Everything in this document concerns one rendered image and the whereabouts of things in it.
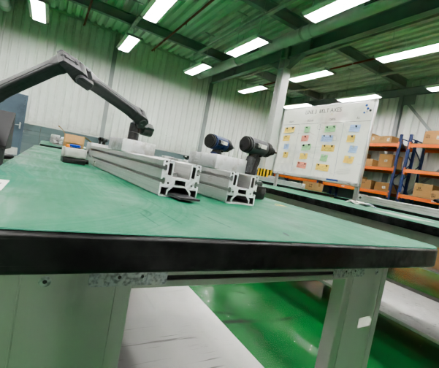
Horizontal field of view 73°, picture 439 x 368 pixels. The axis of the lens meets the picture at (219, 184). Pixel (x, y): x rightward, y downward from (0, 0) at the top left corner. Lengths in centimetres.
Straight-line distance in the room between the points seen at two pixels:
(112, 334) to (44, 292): 11
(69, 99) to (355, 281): 1211
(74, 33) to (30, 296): 1267
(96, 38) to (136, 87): 219
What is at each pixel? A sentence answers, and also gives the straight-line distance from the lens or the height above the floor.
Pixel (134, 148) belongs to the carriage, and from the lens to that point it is 99.
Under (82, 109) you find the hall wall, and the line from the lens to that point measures 1249.
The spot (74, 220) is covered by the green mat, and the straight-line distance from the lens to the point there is 37.
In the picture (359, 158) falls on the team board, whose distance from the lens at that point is 377.
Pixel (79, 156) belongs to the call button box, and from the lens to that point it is 128.
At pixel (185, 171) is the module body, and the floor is 84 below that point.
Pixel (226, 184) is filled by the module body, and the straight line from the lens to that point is 79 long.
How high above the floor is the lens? 87
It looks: 3 degrees down
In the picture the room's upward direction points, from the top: 11 degrees clockwise
